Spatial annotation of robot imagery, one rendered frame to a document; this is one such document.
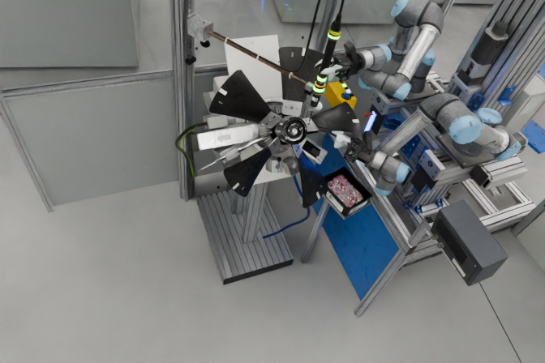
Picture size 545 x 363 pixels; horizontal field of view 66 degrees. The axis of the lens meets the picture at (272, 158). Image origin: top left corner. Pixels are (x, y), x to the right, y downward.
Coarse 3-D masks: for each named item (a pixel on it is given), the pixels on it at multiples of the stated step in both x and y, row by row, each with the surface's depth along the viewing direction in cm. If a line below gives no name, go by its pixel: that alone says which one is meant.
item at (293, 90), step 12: (288, 48) 182; (300, 48) 181; (288, 60) 182; (300, 60) 181; (312, 60) 180; (300, 72) 181; (312, 72) 180; (288, 84) 183; (300, 84) 181; (288, 96) 184; (300, 96) 181
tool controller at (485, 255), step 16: (448, 208) 161; (464, 208) 160; (432, 224) 172; (448, 224) 158; (464, 224) 156; (480, 224) 156; (448, 240) 161; (464, 240) 153; (480, 240) 152; (448, 256) 167; (464, 256) 154; (480, 256) 149; (496, 256) 148; (464, 272) 160; (480, 272) 150
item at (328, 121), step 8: (344, 104) 200; (328, 112) 195; (336, 112) 196; (344, 112) 197; (352, 112) 198; (312, 120) 190; (320, 120) 190; (328, 120) 191; (336, 120) 192; (344, 120) 193; (352, 120) 195; (320, 128) 186; (328, 128) 187; (336, 128) 189; (344, 128) 191; (352, 128) 193; (360, 128) 195; (360, 136) 193
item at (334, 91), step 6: (330, 84) 227; (336, 84) 228; (330, 90) 226; (336, 90) 224; (342, 90) 225; (330, 96) 228; (336, 96) 222; (342, 96) 221; (354, 96) 223; (330, 102) 229; (336, 102) 223; (342, 102) 219; (348, 102) 221; (354, 102) 223
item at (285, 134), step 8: (288, 120) 177; (296, 120) 178; (272, 128) 186; (280, 128) 178; (288, 128) 177; (296, 128) 180; (304, 128) 180; (272, 136) 187; (280, 136) 180; (288, 136) 179; (296, 136) 179; (304, 136) 180
